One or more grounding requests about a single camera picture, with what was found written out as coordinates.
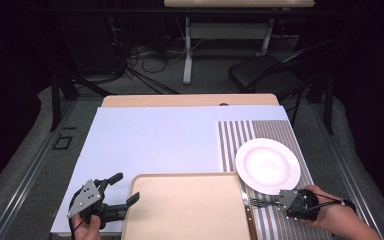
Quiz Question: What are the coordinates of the beige tray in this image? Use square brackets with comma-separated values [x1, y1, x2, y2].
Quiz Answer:
[121, 172, 260, 240]

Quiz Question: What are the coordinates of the striped placemat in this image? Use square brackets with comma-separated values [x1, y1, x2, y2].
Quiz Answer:
[217, 119, 334, 240]

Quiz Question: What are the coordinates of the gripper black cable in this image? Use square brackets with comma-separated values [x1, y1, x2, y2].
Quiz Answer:
[67, 188, 85, 240]
[301, 190, 358, 215]

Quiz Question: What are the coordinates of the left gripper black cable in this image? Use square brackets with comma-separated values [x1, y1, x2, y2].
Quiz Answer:
[67, 188, 85, 240]

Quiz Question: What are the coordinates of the wooden-handled knife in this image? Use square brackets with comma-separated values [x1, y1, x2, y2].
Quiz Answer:
[239, 185, 260, 240]

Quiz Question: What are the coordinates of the person's left hand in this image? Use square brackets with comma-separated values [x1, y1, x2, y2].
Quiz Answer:
[70, 213, 103, 240]

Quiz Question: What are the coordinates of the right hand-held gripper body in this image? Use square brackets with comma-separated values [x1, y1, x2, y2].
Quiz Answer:
[277, 188, 321, 222]

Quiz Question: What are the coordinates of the black tape square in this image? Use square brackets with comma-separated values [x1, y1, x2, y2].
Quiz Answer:
[52, 134, 74, 151]

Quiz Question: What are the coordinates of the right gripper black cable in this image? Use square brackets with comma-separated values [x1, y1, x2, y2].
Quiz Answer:
[301, 190, 358, 215]

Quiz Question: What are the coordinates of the person's right hand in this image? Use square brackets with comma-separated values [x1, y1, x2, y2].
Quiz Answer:
[299, 184, 358, 232]

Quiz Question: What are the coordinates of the white plate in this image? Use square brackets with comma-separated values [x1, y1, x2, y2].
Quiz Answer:
[234, 137, 302, 196]

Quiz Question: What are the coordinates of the light blue table mat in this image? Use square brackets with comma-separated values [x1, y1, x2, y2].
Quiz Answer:
[49, 105, 289, 235]

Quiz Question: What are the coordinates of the wooden-handled fork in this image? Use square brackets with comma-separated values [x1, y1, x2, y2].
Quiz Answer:
[249, 197, 281, 209]

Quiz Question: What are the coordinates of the bundle of floor cables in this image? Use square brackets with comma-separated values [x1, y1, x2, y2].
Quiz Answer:
[125, 41, 205, 95]

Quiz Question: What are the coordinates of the white-legged table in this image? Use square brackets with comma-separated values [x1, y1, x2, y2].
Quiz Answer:
[163, 0, 316, 85]

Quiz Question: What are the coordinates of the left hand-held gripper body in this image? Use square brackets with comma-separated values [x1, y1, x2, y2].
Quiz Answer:
[67, 178, 130, 231]

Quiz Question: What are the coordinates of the black metal stand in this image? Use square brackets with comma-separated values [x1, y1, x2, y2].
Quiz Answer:
[49, 70, 116, 133]
[289, 75, 335, 136]

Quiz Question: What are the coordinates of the metal floor rail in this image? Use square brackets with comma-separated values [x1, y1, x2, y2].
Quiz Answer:
[0, 99, 78, 240]
[308, 99, 384, 240]

